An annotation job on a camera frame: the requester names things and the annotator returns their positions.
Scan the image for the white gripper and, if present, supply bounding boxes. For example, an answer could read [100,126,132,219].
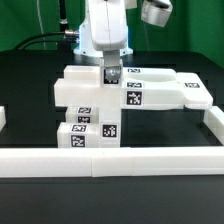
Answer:
[88,0,127,84]

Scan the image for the white chair seat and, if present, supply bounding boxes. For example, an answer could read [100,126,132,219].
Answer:
[99,108,121,148]

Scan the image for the white tagged cube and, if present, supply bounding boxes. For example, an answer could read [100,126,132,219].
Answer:
[100,60,122,85]

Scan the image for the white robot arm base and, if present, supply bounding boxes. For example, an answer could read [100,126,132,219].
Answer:
[74,0,133,57]

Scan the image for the white U-shaped obstacle fence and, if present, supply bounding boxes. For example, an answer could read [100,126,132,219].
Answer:
[0,106,224,179]

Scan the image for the black cable bundle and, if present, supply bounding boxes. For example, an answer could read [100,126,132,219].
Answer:
[13,0,81,52]

